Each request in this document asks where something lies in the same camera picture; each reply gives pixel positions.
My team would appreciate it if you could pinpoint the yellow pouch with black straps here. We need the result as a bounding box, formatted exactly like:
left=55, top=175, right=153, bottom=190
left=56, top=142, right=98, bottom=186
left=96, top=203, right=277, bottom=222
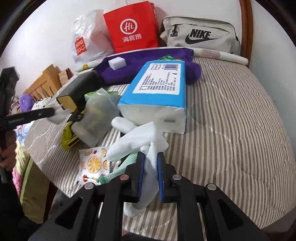
left=61, top=111, right=85, bottom=150

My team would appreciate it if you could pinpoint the translucent mesh pouch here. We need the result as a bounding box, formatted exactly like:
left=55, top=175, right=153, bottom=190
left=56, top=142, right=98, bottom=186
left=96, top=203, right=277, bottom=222
left=71, top=94, right=119, bottom=148

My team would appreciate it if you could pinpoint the white glove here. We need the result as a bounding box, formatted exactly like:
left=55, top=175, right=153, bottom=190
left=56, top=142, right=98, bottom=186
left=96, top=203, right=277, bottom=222
left=106, top=116, right=169, bottom=217

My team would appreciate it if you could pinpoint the person's left hand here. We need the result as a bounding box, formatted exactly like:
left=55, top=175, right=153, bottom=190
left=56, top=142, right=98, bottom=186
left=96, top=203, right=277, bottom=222
left=1, top=131, right=16, bottom=171

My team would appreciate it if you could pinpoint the purple plush object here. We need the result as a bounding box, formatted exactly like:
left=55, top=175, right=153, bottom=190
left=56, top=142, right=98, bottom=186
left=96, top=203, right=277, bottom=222
left=19, top=94, right=35, bottom=113

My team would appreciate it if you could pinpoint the wooden side furniture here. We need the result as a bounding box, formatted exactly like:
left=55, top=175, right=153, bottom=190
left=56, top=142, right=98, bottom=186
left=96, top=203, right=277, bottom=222
left=23, top=65, right=62, bottom=101

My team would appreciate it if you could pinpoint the fruit pattern cloth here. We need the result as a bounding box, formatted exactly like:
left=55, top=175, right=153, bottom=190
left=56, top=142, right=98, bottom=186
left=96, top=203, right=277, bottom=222
left=77, top=147, right=116, bottom=185

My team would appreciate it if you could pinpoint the patterned brown box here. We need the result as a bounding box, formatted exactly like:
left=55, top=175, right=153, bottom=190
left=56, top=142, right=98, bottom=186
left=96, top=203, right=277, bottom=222
left=58, top=68, right=73, bottom=87

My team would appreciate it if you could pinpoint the striped quilted mattress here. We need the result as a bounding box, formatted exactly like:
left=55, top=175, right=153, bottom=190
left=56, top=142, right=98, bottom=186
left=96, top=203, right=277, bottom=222
left=25, top=57, right=295, bottom=240

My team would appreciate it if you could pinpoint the green mesh cloth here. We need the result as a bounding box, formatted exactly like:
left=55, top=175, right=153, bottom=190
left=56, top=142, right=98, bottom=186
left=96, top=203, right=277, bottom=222
left=96, top=153, right=137, bottom=185

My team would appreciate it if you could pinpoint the green wet wipes pack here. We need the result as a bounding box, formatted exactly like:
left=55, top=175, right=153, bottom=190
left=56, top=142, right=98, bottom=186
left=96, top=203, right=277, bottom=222
left=84, top=89, right=119, bottom=103

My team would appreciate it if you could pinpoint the white Miniso plastic bag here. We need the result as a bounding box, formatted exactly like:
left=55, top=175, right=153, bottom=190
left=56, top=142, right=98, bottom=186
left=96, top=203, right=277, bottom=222
left=71, top=9, right=114, bottom=67

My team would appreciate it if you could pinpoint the white sponge block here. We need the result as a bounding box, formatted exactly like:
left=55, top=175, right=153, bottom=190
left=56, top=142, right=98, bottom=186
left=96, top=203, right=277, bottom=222
left=108, top=57, right=126, bottom=71

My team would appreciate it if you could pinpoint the purple towel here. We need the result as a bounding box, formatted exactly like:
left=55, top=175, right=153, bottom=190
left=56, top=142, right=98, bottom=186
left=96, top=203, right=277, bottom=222
left=93, top=47, right=202, bottom=86

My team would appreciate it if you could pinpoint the blue tissue pack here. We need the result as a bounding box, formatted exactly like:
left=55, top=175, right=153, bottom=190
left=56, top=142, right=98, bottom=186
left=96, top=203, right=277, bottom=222
left=117, top=60, right=186, bottom=134

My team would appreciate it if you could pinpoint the red Haidilao paper bag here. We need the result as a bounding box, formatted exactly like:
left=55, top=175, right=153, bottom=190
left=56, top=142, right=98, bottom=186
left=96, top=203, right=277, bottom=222
left=103, top=1, right=160, bottom=53

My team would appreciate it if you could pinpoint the rolled patterned paper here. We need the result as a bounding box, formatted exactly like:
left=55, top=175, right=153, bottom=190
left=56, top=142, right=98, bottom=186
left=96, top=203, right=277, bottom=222
left=75, top=47, right=249, bottom=72

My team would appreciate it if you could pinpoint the green tissue packet on towel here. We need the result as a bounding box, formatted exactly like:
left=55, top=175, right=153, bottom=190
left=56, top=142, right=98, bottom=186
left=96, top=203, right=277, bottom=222
left=158, top=55, right=182, bottom=61

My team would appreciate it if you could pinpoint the grey Nike waist bag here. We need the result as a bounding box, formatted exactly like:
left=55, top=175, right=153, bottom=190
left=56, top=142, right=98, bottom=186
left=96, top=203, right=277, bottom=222
left=160, top=16, right=241, bottom=55

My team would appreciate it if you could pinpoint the brown wooden wall trim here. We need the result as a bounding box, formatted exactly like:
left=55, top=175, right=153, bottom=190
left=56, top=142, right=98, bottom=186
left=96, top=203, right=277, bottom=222
left=239, top=0, right=253, bottom=67

